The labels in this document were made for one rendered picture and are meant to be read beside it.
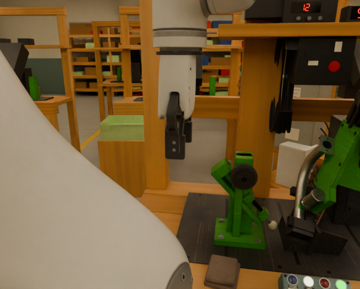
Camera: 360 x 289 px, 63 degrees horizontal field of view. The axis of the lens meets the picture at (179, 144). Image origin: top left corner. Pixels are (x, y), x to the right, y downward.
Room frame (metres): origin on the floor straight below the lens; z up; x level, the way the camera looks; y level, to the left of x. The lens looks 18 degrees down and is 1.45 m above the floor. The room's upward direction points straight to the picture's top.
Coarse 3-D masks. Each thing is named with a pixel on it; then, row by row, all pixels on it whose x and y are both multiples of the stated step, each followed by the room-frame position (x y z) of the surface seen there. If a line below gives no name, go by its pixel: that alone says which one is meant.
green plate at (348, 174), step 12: (348, 132) 0.75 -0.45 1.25; (336, 144) 0.78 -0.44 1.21; (348, 144) 0.72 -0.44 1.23; (336, 156) 0.75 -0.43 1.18; (348, 156) 0.70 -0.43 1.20; (324, 168) 0.79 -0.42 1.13; (336, 168) 0.72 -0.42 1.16; (348, 168) 0.71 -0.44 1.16; (324, 180) 0.76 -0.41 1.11; (336, 180) 0.70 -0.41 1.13; (348, 180) 0.71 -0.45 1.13
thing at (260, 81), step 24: (144, 0) 1.17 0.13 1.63; (144, 24) 1.17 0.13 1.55; (144, 48) 1.17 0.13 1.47; (264, 48) 1.10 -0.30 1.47; (144, 72) 1.17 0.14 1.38; (264, 72) 1.10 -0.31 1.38; (144, 96) 1.17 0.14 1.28; (240, 96) 1.15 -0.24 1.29; (264, 96) 1.10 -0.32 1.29; (144, 120) 1.17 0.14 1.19; (240, 120) 1.11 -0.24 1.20; (264, 120) 1.10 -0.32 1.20; (240, 144) 1.11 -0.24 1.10; (264, 144) 1.10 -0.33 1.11; (168, 168) 1.22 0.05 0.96; (264, 168) 1.10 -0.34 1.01; (264, 192) 1.09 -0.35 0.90
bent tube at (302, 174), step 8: (320, 136) 0.81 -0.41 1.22; (320, 144) 0.79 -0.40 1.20; (328, 144) 0.81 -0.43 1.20; (312, 152) 0.84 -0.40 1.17; (320, 152) 0.78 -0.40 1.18; (328, 152) 0.78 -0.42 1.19; (304, 160) 0.87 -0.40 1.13; (312, 160) 0.84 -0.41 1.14; (304, 168) 0.86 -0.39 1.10; (304, 176) 0.85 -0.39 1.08; (304, 184) 0.84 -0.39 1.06; (296, 192) 0.83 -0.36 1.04; (304, 192) 0.82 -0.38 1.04; (296, 200) 0.80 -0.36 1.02; (296, 208) 0.78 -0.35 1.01; (296, 216) 0.76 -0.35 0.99; (304, 216) 0.77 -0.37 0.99
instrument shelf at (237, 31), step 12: (228, 24) 1.00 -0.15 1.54; (240, 24) 1.00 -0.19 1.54; (252, 24) 0.99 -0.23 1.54; (264, 24) 0.99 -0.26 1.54; (276, 24) 0.98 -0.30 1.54; (288, 24) 0.97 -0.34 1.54; (300, 24) 0.97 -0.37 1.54; (312, 24) 0.96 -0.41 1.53; (324, 24) 0.96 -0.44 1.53; (336, 24) 0.95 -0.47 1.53; (348, 24) 0.95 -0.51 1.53; (228, 36) 1.00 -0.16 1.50; (240, 36) 1.00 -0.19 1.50; (252, 36) 0.99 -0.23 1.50; (264, 36) 0.99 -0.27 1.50; (276, 36) 0.98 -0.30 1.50; (288, 36) 0.98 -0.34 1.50; (300, 36) 0.97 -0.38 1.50; (312, 36) 0.97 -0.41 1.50; (324, 36) 0.96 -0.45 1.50; (336, 36) 0.96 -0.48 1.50; (348, 36) 0.96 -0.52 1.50
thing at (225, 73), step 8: (208, 32) 10.09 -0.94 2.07; (224, 56) 10.08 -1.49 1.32; (208, 64) 9.99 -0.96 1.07; (216, 72) 10.10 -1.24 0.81; (224, 72) 10.08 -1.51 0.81; (240, 72) 10.06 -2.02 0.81; (200, 88) 10.04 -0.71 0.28; (208, 88) 10.16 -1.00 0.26; (216, 88) 10.16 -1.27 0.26; (224, 88) 10.16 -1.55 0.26
